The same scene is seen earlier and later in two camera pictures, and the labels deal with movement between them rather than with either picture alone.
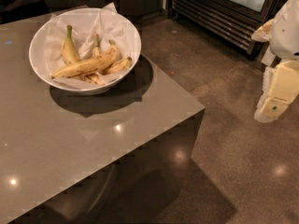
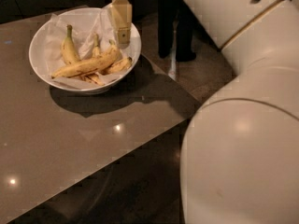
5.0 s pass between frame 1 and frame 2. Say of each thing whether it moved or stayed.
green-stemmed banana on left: stayed
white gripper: moved
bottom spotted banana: stayed
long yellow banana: stayed
